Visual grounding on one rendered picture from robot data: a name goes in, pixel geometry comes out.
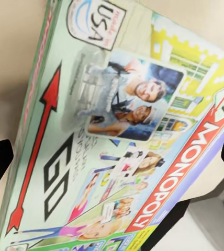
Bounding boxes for board game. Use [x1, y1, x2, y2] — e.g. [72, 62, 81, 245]
[0, 0, 224, 251]

